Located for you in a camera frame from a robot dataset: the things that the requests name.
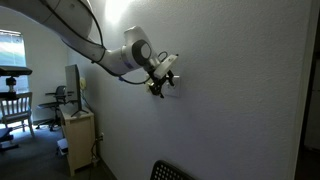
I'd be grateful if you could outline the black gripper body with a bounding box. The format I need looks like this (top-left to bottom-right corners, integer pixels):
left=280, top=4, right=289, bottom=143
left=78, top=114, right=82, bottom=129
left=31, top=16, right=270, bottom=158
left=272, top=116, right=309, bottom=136
left=146, top=70, right=169, bottom=96

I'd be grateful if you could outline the black perforated chair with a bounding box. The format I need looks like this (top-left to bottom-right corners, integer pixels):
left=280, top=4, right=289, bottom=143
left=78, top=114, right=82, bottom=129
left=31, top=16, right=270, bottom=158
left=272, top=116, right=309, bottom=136
left=149, top=159, right=198, bottom=180

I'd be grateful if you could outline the black computer monitor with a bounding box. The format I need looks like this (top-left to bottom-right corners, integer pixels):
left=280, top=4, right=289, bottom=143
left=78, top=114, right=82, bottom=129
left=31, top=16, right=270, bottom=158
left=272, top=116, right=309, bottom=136
left=64, top=63, right=90, bottom=118

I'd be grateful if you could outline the light wooden cabinet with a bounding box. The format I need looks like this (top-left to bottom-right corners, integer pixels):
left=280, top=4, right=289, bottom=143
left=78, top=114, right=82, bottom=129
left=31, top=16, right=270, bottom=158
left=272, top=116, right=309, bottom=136
left=59, top=105, right=98, bottom=177

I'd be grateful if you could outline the black office chair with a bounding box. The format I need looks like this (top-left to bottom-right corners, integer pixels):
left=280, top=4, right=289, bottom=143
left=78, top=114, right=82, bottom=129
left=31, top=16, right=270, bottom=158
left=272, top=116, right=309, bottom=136
left=35, top=85, right=70, bottom=132

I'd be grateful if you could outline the white box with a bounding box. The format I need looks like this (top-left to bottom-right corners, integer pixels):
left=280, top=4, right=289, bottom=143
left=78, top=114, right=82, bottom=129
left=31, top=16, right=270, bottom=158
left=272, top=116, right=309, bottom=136
left=56, top=138, right=70, bottom=156

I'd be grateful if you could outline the white wooden chair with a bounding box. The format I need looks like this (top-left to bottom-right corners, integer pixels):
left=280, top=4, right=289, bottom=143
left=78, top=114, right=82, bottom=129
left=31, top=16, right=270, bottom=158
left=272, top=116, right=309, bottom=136
left=0, top=91, right=36, bottom=139

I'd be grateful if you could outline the window with blinds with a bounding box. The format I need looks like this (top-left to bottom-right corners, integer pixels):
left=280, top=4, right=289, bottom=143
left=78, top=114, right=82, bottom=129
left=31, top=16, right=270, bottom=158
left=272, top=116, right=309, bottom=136
left=0, top=29, right=30, bottom=93

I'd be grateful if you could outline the black stand base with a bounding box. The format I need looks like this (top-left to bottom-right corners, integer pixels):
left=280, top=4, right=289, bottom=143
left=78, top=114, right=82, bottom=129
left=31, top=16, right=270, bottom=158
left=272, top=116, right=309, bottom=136
left=0, top=126, right=20, bottom=153

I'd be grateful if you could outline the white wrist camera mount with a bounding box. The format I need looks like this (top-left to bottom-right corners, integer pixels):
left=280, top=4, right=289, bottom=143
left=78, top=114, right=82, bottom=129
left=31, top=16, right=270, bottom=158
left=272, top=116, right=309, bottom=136
left=153, top=54, right=179, bottom=80

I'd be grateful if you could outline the white double switch plate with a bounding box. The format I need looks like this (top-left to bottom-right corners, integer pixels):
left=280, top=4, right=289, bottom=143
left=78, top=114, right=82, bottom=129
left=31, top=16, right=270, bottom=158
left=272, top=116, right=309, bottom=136
left=162, top=75, right=181, bottom=99

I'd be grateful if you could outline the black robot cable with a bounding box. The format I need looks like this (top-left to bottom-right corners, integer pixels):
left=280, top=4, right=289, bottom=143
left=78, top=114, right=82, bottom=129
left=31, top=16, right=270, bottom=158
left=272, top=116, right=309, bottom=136
left=39, top=0, right=169, bottom=86

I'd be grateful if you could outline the black power cord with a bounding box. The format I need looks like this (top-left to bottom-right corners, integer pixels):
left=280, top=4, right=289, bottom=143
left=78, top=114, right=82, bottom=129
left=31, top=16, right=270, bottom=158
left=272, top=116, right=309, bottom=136
left=89, top=134, right=102, bottom=168

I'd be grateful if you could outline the black camera on tripod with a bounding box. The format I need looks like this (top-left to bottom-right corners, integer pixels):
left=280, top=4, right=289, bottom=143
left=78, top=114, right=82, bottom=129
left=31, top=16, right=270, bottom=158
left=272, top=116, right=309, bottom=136
left=0, top=65, right=34, bottom=101

